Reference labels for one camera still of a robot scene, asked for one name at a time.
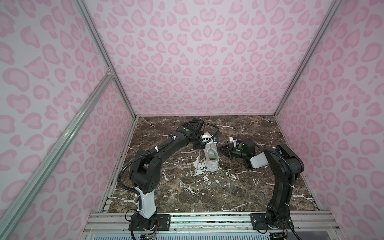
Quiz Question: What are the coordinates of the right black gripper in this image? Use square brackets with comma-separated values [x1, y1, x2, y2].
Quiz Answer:
[217, 143, 248, 162]

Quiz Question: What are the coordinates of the white sneaker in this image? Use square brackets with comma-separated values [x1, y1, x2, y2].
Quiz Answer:
[204, 143, 219, 172]

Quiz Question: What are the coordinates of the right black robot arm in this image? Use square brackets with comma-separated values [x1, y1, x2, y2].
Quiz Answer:
[218, 138, 305, 229]

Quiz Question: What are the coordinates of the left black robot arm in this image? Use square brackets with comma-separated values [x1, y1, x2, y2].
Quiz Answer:
[117, 117, 220, 221]

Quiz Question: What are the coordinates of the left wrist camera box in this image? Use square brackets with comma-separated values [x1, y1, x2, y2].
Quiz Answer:
[201, 133, 219, 144]

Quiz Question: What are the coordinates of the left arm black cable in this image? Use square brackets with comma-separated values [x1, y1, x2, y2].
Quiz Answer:
[181, 120, 220, 139]

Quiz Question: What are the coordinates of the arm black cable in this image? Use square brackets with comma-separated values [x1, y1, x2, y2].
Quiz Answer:
[181, 120, 220, 139]
[263, 147, 296, 187]

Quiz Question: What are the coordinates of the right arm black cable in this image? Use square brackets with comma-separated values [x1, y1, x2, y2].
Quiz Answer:
[263, 147, 296, 187]

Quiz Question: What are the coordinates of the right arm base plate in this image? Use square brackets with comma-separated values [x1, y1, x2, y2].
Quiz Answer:
[250, 211, 295, 231]

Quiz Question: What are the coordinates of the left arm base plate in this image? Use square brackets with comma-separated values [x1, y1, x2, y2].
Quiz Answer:
[129, 213, 171, 232]

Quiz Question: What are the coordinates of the front aluminium rail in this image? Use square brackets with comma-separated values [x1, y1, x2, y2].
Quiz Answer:
[81, 211, 344, 240]

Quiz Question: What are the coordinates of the right corner aluminium post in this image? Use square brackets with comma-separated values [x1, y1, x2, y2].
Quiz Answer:
[274, 0, 345, 118]

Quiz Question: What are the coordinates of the corner aluminium post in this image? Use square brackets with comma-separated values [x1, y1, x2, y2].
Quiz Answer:
[73, 0, 137, 119]
[274, 0, 345, 118]

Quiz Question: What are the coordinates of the left corner aluminium post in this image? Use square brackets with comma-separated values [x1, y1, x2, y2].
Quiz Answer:
[73, 0, 137, 119]

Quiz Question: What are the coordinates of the diagonal aluminium frame beam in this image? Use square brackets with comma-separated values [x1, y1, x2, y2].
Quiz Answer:
[1, 73, 114, 240]

